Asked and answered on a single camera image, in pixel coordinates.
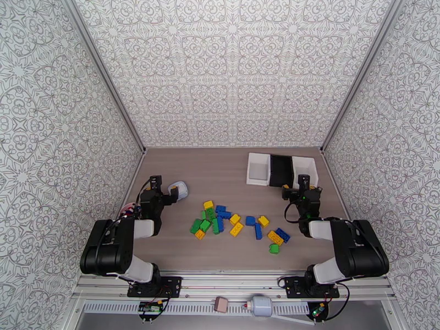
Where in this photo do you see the black plastic container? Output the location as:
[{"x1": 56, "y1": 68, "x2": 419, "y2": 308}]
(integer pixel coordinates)
[{"x1": 269, "y1": 154, "x2": 296, "y2": 188}]

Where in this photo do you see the white plastic container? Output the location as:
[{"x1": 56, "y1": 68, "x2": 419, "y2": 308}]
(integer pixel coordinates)
[
  {"x1": 291, "y1": 156, "x2": 319, "y2": 190},
  {"x1": 246, "y1": 152, "x2": 272, "y2": 186}
]

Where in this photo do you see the pale blue alarm clock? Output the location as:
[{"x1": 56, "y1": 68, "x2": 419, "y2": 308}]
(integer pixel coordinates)
[{"x1": 166, "y1": 181, "x2": 189, "y2": 201}]

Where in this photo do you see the pink cup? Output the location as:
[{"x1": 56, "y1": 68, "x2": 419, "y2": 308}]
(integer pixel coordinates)
[{"x1": 119, "y1": 201, "x2": 139, "y2": 220}]

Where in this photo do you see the pale blue cylinder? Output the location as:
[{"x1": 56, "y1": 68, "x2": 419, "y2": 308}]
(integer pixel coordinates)
[{"x1": 244, "y1": 295, "x2": 273, "y2": 318}]

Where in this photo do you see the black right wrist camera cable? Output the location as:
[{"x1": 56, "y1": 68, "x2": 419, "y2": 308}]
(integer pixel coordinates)
[{"x1": 284, "y1": 200, "x2": 302, "y2": 224}]

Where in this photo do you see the aluminium side rail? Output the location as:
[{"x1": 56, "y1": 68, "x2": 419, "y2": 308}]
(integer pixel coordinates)
[
  {"x1": 320, "y1": 149, "x2": 355, "y2": 222},
  {"x1": 117, "y1": 149, "x2": 148, "y2": 220}
]

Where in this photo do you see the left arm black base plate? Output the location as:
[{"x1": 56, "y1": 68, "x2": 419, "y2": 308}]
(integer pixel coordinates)
[{"x1": 127, "y1": 276, "x2": 183, "y2": 299}]

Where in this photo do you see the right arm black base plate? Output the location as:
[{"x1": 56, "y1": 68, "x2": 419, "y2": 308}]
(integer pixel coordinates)
[{"x1": 284, "y1": 277, "x2": 340, "y2": 299}]

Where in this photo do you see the aluminium front rail frame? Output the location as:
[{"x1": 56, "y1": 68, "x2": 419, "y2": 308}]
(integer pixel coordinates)
[{"x1": 70, "y1": 269, "x2": 396, "y2": 303}]

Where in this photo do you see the white slotted cable duct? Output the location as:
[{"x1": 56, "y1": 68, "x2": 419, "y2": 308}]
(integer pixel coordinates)
[{"x1": 82, "y1": 302, "x2": 312, "y2": 315}]

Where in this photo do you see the aluminium corner post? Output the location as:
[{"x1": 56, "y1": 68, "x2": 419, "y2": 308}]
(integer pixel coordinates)
[
  {"x1": 320, "y1": 0, "x2": 402, "y2": 155},
  {"x1": 58, "y1": 0, "x2": 149, "y2": 155}
]

